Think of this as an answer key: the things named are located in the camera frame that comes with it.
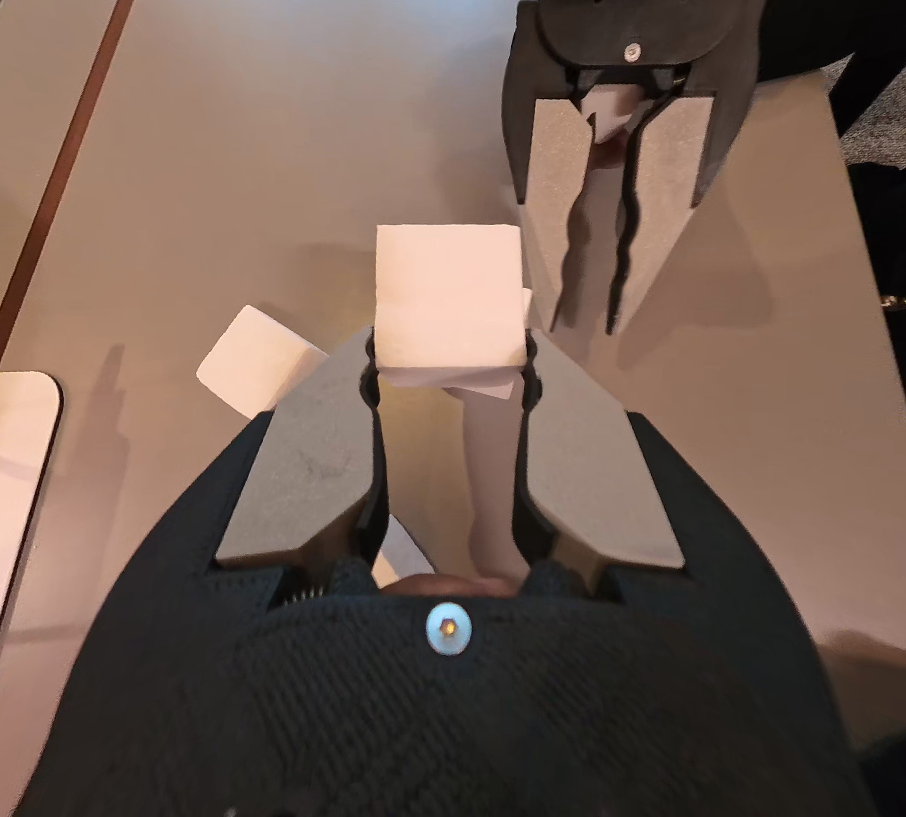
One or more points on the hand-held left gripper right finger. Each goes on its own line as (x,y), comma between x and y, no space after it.
(594,484)

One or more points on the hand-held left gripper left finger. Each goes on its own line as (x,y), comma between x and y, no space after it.
(304,477)

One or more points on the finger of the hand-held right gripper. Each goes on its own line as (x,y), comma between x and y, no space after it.
(665,180)
(556,180)

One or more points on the white hard foam cube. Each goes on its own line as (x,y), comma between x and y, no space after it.
(446,293)
(400,552)
(248,357)
(488,385)

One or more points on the person's right hand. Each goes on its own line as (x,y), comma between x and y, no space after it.
(609,153)

